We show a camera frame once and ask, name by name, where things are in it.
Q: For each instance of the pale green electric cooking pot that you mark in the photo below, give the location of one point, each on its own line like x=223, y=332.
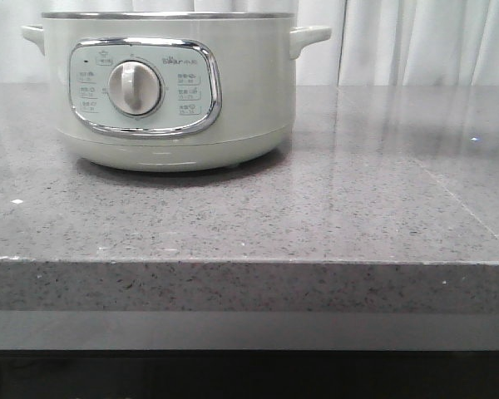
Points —
x=172, y=91

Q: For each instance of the white curtain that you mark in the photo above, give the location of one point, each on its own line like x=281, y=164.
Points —
x=373, y=43

